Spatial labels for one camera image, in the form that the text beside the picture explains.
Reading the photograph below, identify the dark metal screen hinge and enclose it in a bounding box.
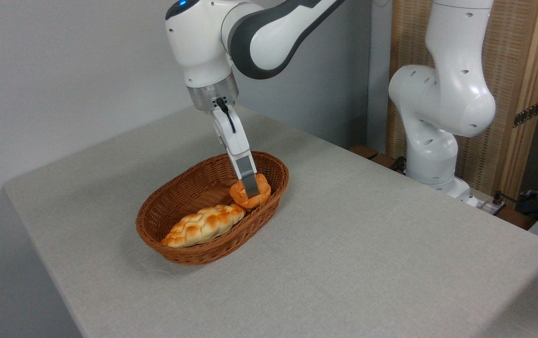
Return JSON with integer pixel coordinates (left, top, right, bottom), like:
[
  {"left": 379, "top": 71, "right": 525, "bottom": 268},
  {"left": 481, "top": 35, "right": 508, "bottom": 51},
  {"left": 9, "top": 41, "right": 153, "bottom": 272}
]
[{"left": 513, "top": 101, "right": 538, "bottom": 129}]

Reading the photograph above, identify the long braided bread loaf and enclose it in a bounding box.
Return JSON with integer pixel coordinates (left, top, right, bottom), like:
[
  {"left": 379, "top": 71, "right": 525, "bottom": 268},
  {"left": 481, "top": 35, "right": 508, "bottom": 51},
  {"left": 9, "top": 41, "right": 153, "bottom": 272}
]
[{"left": 160, "top": 203, "right": 246, "bottom": 248}]

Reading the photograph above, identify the black power cable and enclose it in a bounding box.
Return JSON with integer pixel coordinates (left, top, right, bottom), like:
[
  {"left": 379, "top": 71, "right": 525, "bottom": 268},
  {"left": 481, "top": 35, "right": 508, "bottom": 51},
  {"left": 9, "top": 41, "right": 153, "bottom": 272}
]
[{"left": 493, "top": 190, "right": 538, "bottom": 213}]

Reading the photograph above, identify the round orange bread roll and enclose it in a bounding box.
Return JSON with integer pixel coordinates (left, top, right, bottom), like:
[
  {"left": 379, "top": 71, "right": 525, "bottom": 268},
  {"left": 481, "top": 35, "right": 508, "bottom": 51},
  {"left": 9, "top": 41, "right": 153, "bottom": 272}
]
[{"left": 229, "top": 172, "right": 272, "bottom": 210}]

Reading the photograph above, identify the wooden rattan folding screen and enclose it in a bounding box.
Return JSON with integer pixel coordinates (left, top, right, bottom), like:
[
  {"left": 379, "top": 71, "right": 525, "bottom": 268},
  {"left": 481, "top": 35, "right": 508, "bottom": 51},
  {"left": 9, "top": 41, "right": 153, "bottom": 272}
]
[{"left": 386, "top": 0, "right": 538, "bottom": 203}]

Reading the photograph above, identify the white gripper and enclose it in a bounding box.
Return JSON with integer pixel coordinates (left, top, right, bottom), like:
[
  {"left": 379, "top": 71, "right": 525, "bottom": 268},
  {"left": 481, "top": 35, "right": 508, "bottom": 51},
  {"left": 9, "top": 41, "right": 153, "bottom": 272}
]
[{"left": 211, "top": 105, "right": 261, "bottom": 200}]

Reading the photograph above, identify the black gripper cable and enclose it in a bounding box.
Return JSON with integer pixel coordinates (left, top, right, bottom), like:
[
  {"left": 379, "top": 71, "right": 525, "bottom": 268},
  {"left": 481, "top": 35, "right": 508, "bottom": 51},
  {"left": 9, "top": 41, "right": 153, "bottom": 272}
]
[{"left": 215, "top": 97, "right": 237, "bottom": 135}]

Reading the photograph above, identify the brown woven wicker basket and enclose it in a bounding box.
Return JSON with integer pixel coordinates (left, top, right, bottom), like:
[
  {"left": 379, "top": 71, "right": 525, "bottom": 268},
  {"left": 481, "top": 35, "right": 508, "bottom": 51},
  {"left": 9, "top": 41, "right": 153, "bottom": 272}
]
[{"left": 136, "top": 151, "right": 290, "bottom": 266}]

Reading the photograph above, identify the grey tablecloth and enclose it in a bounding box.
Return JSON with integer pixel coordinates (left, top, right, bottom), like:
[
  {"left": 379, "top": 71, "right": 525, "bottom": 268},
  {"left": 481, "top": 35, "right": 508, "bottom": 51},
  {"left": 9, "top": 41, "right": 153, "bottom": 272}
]
[{"left": 2, "top": 104, "right": 538, "bottom": 338}]

